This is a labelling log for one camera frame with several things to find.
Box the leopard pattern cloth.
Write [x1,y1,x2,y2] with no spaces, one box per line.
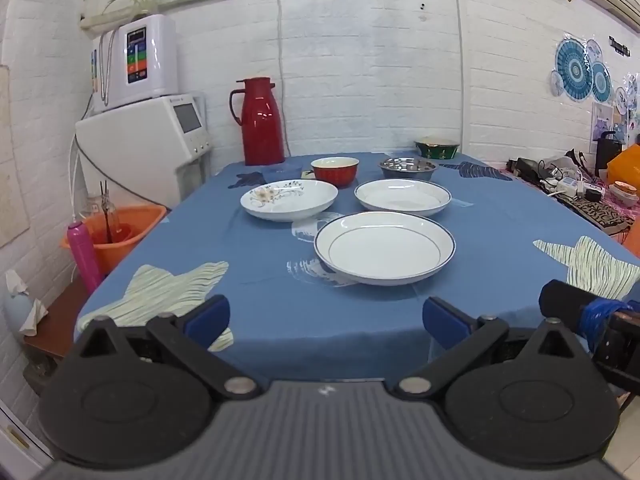
[555,194,632,236]

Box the red thermos jug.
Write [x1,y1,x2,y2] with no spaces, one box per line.
[229,77,285,166]

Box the red bowl white inside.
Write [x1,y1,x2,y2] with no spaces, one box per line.
[311,156,359,188]

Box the white machine with screen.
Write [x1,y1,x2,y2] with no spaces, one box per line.
[75,93,213,209]

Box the stainless steel bowl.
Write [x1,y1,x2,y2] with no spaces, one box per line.
[380,157,437,181]

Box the pink bottle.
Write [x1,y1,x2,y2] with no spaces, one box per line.
[66,221,103,294]

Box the blue printed tablecloth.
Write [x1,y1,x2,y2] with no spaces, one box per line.
[84,155,634,380]

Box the brown side table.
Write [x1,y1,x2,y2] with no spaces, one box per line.
[24,278,89,360]

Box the blue plastic bowl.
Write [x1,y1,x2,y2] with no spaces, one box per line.
[262,162,303,183]

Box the blue paper fan decoration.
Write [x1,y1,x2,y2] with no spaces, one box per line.
[549,36,613,103]

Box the orange box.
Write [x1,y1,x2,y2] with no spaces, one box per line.
[606,144,640,188]

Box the green patterned bowl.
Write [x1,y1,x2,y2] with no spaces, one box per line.
[414,138,460,159]

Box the white plate blue rim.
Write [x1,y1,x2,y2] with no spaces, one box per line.
[314,211,457,286]

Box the white floral plate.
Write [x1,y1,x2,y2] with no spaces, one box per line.
[240,179,338,222]

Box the orange plastic basin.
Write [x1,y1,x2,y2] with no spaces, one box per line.
[82,205,167,275]

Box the white power strip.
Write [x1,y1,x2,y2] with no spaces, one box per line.
[540,177,587,198]

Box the white water purifier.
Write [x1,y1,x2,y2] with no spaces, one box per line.
[91,14,179,113]

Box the black kettle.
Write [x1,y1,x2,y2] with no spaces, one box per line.
[594,131,623,180]

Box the white plate silver rim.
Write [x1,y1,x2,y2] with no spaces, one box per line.
[355,179,451,217]

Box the glass bottle with sticks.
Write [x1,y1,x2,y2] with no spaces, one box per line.
[88,180,124,244]

